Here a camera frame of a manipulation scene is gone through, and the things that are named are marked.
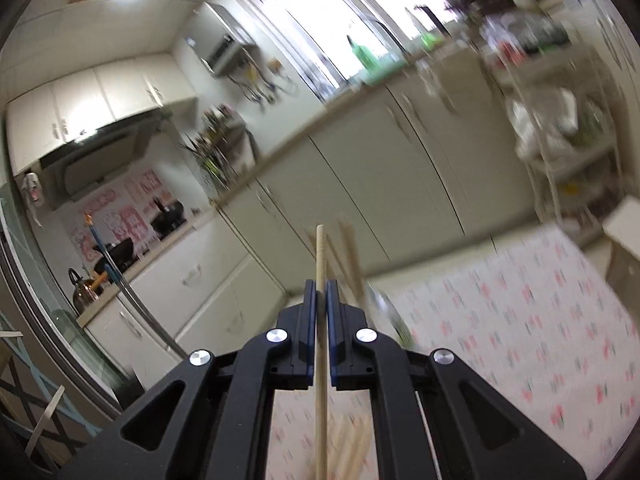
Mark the clear glass jar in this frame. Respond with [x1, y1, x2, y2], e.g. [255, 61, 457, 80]
[363, 282, 418, 351]

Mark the brass kettle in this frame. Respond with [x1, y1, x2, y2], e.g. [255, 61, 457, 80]
[67, 268, 107, 315]

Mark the gas water heater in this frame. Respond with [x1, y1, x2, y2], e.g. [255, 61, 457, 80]
[184, 2, 257, 78]

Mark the white rolling storage cart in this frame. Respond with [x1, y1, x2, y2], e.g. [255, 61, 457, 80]
[480, 11, 625, 234]

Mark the cherry print tablecloth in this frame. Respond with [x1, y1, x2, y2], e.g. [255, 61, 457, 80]
[264, 223, 637, 480]

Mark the green dish soap bottle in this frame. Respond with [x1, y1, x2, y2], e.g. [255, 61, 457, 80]
[347, 35, 380, 72]

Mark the range hood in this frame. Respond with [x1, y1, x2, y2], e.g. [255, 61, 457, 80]
[37, 110, 170, 209]

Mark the black wok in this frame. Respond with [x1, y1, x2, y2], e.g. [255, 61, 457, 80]
[151, 197, 186, 240]

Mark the wall utensil spice rack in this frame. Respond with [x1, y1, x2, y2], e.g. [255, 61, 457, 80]
[180, 104, 260, 196]

